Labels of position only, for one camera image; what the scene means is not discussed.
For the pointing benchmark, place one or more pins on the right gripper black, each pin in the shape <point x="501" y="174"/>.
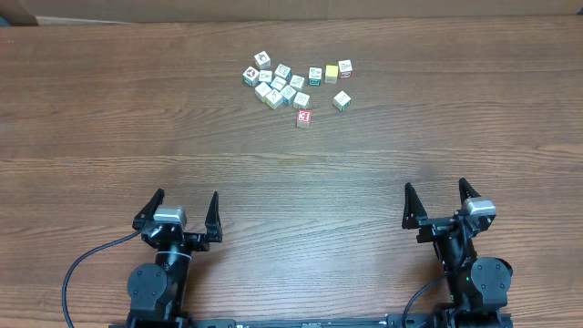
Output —
<point x="434" y="226"/>

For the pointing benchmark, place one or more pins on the white block centre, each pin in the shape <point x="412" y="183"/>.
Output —
<point x="278" y="83"/>

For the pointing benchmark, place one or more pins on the top red picture block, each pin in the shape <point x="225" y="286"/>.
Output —
<point x="262" y="60"/>

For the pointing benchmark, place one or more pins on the blue-sided block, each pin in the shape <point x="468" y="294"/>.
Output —
<point x="288" y="93"/>

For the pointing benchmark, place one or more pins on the red-sided block far right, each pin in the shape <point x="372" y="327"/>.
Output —
<point x="345" y="68"/>

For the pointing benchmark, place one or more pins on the white block lower left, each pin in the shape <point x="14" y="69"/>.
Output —
<point x="262" y="91"/>

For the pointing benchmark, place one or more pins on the green letter B block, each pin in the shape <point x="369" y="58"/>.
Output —
<point x="315" y="76"/>

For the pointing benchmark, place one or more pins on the green letter R block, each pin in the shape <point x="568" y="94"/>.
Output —
<point x="342" y="100"/>

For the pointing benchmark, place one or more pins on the yellow-sided block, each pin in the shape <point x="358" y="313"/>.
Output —
<point x="274" y="99"/>

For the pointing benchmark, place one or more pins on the left red circle block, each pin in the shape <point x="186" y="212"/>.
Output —
<point x="251" y="76"/>

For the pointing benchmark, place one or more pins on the green print block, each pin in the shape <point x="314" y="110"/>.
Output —
<point x="283" y="72"/>

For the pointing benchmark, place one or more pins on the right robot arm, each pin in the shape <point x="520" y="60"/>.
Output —
<point x="477" y="286"/>

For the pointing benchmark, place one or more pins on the red number three block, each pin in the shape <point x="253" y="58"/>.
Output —
<point x="304" y="118"/>

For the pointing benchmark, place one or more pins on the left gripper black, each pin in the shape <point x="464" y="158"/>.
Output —
<point x="212" y="229"/>

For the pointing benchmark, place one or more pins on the white block green side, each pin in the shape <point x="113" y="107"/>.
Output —
<point x="297" y="82"/>

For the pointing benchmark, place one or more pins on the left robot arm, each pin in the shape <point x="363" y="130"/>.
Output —
<point x="157" y="289"/>

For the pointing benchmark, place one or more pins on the white block blue print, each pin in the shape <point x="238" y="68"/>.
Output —
<point x="265" y="76"/>

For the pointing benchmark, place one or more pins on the yellow top block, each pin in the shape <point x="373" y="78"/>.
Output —
<point x="331" y="74"/>

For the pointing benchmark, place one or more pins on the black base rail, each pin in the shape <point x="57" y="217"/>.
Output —
<point x="389" y="321"/>

